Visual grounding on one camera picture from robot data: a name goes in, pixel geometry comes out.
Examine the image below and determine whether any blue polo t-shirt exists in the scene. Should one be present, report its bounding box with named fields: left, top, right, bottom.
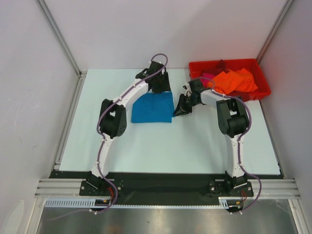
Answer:
left=131, top=92, right=174, bottom=123

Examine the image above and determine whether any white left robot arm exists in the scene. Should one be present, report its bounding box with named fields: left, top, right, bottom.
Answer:
left=86, top=61, right=170, bottom=195

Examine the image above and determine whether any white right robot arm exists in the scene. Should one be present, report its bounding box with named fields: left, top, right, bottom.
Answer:
left=174, top=79, right=251, bottom=196

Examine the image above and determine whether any pink t-shirt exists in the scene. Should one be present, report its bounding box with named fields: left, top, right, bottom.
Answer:
left=200, top=72, right=215, bottom=86

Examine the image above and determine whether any red plastic bin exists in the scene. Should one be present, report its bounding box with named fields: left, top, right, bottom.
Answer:
left=189, top=58, right=271, bottom=101

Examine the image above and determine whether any orange t-shirt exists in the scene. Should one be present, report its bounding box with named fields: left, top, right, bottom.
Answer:
left=204, top=68, right=258, bottom=95

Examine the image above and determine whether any dark red t-shirt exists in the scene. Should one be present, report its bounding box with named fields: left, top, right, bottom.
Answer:
left=208, top=59, right=252, bottom=101

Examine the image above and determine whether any white slotted cable duct right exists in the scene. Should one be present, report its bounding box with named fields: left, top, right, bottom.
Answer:
left=218, top=197, right=255, bottom=208

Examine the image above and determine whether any white slotted cable duct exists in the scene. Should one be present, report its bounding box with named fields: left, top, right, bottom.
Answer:
left=45, top=198, right=111, bottom=209
left=218, top=197, right=255, bottom=208

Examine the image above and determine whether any aluminium frame post right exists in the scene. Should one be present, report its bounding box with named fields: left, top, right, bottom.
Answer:
left=256, top=0, right=295, bottom=64

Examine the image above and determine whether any aluminium frame post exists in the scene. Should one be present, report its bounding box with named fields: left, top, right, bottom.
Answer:
left=256, top=0, right=295, bottom=64
left=35, top=0, right=81, bottom=77

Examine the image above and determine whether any aluminium frame post left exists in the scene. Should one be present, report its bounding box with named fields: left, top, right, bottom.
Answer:
left=35, top=0, right=81, bottom=77

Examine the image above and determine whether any aluminium side rail left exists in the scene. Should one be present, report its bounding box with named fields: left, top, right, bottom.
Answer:
left=35, top=71, right=87, bottom=198

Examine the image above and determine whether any white slotted cable duct left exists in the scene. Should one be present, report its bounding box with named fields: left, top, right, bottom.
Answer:
left=45, top=198, right=111, bottom=209

